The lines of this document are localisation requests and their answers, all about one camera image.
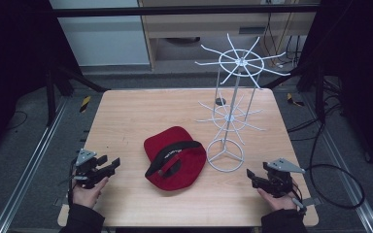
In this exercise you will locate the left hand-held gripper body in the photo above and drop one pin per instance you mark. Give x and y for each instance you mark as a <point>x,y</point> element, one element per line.
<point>85,171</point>

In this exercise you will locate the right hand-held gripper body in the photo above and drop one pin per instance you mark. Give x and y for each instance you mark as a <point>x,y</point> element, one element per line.
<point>280,181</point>

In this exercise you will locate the person's right hand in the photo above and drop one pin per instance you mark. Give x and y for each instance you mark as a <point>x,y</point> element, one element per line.
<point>280,203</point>

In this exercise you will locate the person's left hand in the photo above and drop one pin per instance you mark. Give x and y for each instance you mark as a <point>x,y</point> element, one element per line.
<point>86,195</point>

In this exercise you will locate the yellow black striped tape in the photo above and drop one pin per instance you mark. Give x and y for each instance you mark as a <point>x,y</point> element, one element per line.
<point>293,100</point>
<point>84,104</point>

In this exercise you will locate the red baseball cap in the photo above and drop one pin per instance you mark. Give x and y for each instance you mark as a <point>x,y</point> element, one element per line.
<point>178,161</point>

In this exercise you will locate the small black round disc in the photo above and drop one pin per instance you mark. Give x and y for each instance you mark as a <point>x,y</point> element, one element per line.
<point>220,101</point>

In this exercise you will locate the black metal stand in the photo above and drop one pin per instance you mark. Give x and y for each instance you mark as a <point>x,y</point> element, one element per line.
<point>50,97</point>
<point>320,93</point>

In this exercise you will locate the white cabinet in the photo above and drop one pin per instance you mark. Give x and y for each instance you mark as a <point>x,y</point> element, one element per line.
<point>103,39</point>

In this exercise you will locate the dark curtain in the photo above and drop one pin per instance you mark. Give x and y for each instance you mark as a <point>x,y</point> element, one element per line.
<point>13,64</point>
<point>362,64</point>

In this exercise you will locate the light wooden desk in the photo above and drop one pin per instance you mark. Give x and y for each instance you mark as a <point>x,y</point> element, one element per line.
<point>200,26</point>

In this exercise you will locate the grey metal table bracket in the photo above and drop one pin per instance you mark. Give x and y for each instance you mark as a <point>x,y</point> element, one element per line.
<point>311,202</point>

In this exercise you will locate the aluminium floor rail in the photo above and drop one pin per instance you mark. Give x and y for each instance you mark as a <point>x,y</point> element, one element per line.
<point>346,171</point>
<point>29,165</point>

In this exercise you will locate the black horizontal frame bar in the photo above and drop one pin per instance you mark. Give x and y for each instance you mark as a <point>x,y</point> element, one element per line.
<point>175,11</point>

